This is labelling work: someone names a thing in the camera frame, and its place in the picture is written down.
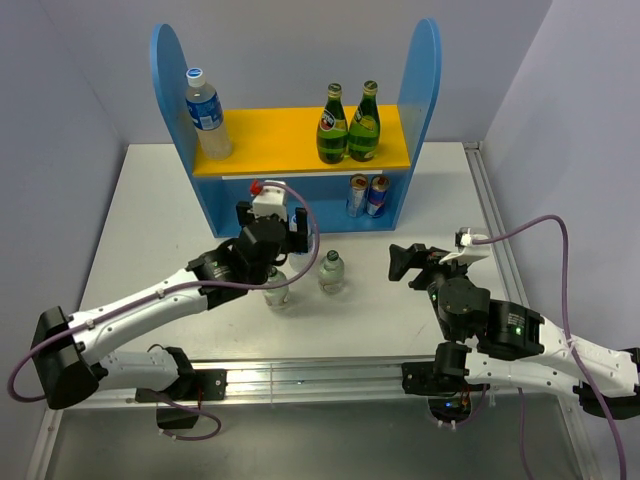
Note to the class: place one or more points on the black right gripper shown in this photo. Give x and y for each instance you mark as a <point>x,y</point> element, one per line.
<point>414,256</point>

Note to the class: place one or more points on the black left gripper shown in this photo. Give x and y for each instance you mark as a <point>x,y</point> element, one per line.
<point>295,242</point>

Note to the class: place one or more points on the plastic water bottle blue label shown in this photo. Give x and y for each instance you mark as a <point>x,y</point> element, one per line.
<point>298,261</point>

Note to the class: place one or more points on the green glass bottle red label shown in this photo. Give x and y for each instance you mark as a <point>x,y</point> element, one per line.
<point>332,130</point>

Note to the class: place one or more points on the green Perrier glass bottle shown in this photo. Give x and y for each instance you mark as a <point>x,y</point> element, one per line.
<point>364,129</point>

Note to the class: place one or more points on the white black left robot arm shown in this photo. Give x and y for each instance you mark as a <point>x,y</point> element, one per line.
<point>76,355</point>

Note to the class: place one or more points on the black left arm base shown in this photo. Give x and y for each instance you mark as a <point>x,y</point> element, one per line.
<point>179,411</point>

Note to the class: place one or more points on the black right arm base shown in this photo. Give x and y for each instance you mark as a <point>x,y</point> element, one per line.
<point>452,401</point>

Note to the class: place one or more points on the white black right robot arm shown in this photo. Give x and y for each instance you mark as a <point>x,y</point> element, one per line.
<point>492,343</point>

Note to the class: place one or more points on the blue and yellow shelf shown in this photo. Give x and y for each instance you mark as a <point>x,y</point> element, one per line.
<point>280,143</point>

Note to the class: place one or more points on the clear Chang glass bottle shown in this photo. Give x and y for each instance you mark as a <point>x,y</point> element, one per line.
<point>277,295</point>
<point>331,272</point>

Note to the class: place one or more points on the blue silver Red Bull can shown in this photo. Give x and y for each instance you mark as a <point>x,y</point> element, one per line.
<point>376,196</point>

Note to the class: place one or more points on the silver blue energy drink can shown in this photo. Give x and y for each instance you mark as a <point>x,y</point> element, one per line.
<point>356,198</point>

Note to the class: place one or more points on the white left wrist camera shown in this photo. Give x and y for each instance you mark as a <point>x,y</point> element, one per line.
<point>269,197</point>

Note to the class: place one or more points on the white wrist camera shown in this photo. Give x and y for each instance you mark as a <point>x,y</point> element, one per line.
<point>269,197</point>
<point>468,248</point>

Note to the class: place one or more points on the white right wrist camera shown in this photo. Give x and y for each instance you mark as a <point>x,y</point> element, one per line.
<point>468,248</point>

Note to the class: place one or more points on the aluminium side rail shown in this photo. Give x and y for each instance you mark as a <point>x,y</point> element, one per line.
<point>503,253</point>

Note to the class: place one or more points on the aluminium front rail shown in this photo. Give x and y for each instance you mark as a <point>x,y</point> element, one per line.
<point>363,379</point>

